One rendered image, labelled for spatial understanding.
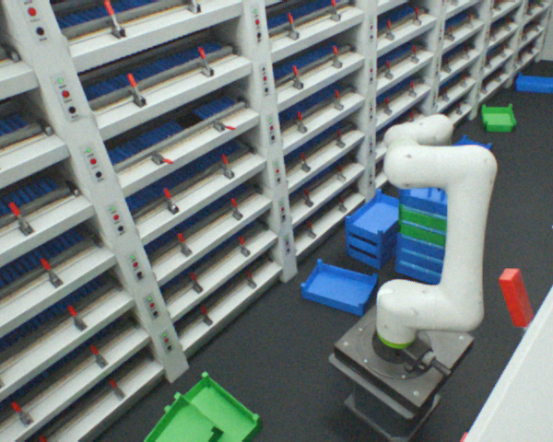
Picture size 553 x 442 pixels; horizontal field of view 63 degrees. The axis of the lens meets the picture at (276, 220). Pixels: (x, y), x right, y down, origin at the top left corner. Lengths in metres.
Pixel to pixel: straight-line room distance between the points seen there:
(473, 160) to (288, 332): 1.13
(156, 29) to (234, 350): 1.28
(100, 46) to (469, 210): 1.06
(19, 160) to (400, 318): 1.09
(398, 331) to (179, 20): 1.11
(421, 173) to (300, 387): 1.00
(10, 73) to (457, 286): 1.25
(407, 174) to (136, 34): 0.83
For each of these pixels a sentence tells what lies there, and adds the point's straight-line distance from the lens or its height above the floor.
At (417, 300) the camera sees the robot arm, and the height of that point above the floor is 0.58.
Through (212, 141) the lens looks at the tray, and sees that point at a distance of 1.60.
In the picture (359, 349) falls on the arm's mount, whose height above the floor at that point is 0.35.
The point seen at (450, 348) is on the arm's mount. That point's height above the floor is 0.34.
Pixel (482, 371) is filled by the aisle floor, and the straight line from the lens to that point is 1.96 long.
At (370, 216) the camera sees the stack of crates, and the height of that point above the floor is 0.16.
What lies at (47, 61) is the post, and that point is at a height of 1.29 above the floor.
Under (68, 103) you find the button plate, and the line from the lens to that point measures 1.31.
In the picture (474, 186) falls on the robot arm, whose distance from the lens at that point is 1.27.
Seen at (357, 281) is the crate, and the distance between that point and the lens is 2.21.
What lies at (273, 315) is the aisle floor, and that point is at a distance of 2.10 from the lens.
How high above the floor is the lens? 1.55
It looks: 36 degrees down
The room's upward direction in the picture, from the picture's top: 8 degrees counter-clockwise
